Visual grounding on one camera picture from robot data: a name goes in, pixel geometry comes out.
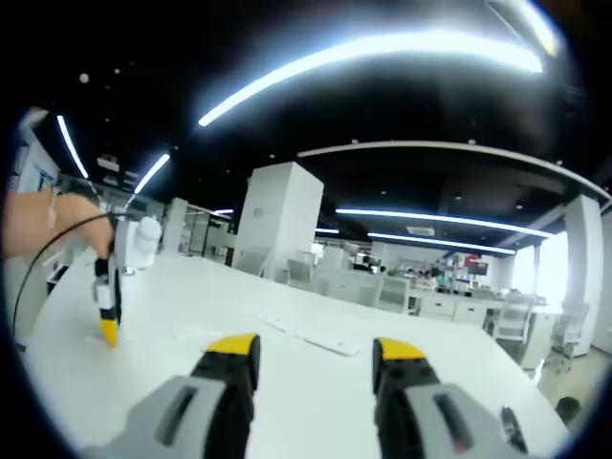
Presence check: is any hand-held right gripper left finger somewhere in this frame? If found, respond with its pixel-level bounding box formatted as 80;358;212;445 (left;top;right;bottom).
80;333;262;459

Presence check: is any long curved ceiling light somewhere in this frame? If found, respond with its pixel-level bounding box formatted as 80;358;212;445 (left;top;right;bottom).
197;0;560;128

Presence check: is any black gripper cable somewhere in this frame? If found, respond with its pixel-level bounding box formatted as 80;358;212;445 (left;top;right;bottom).
12;212;119;336

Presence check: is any short ceiling light strip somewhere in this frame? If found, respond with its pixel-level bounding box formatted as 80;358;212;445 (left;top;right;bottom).
55;114;91;180
133;152;172;195

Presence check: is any row of white desk cabinets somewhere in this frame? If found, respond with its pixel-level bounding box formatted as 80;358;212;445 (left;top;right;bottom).
415;289;503;324

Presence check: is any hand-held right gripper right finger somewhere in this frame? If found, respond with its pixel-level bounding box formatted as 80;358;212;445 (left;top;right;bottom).
372;337;531;459

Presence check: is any white mesh office chair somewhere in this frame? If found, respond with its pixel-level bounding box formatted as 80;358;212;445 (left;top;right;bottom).
286;257;317;289
377;276;410;315
494;291;536;343
549;300;592;374

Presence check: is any dark round object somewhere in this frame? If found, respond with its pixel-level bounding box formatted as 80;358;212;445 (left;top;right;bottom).
556;396;582;426

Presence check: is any person's left hand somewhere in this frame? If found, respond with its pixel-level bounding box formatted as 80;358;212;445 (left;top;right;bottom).
52;193;116;254

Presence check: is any straight ceiling light strip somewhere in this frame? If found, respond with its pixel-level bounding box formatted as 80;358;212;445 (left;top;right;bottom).
334;207;557;239
366;231;517;255

